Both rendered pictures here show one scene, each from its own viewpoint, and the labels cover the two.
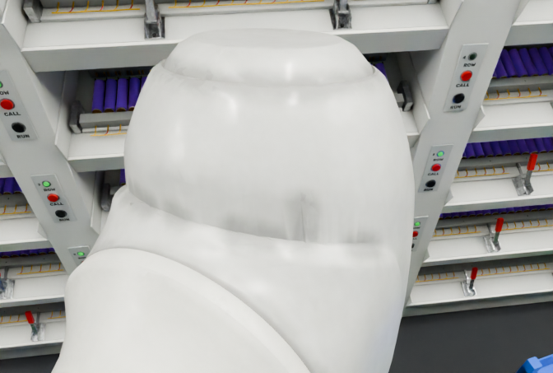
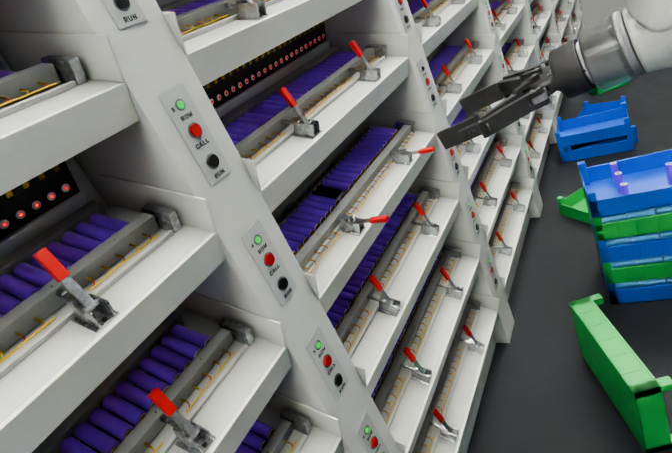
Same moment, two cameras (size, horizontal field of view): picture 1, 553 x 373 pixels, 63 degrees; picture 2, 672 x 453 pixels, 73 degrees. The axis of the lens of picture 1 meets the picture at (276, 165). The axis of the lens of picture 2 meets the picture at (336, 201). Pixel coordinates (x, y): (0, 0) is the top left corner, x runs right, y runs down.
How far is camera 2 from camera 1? 0.71 m
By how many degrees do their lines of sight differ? 42
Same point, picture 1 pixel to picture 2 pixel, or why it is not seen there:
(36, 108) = (285, 250)
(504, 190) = (471, 157)
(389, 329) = not seen: outside the picture
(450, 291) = (503, 261)
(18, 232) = not seen: outside the picture
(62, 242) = (350, 429)
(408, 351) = (535, 319)
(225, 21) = (330, 110)
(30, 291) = not seen: outside the picture
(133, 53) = (313, 154)
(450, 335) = (531, 290)
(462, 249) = (486, 216)
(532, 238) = (495, 186)
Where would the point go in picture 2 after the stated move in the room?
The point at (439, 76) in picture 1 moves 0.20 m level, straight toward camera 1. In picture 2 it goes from (420, 88) to (483, 83)
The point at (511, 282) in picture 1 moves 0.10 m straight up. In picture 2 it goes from (510, 230) to (503, 207)
